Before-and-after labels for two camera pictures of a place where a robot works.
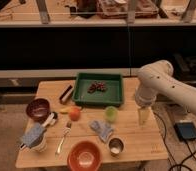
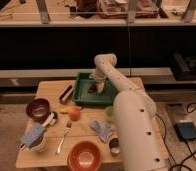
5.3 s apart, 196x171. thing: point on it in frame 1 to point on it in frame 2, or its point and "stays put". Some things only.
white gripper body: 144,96 to 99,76
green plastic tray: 111,97 stays put
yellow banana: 65,110 stays put
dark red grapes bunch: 97,86 stays put
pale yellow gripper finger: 143,115 to 100,87
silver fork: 66,132 stays put
